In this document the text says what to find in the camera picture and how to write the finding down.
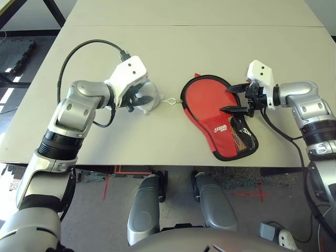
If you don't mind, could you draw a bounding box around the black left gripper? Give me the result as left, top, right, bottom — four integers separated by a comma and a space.
121, 78, 153, 112

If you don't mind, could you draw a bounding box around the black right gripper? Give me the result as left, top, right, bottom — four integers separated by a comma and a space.
219, 83, 269, 118

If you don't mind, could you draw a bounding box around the grey white plush dolphin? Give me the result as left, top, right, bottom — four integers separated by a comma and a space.
131, 80, 162, 116

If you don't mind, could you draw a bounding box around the red black paddle case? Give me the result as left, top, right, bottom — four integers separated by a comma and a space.
180, 72, 259, 162

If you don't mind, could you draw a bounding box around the grey right robot leg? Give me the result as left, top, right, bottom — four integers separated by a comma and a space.
191, 170, 239, 232

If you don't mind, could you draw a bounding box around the grey robot leg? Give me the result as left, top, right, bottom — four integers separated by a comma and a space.
191, 170, 239, 232
127, 170, 169, 246

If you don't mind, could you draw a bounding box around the grey left robot leg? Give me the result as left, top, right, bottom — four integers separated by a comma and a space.
127, 170, 169, 246

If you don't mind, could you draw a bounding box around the black foam floor mat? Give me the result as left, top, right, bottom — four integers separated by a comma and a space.
0, 39, 36, 77

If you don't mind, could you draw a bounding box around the grey foot pedal box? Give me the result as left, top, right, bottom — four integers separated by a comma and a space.
259, 222, 280, 241

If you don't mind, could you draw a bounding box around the grey robot torso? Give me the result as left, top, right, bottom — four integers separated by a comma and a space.
128, 227, 282, 252

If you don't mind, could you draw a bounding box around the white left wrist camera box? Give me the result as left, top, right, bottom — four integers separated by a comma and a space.
103, 55, 148, 108

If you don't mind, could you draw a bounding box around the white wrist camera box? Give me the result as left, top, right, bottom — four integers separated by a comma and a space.
244, 59, 276, 110
103, 55, 148, 108

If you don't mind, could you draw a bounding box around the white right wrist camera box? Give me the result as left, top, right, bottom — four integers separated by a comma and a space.
244, 59, 276, 110

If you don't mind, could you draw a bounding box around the thin black left gripper cable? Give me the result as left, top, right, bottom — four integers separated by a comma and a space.
93, 104, 117, 128

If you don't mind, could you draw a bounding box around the black left wrist camera cable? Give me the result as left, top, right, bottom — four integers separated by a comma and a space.
57, 39, 131, 106

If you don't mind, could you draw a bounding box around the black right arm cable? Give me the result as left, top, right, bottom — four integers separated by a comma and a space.
258, 107, 336, 237

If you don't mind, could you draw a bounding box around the black metal frame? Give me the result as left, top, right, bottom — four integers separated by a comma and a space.
0, 0, 67, 31

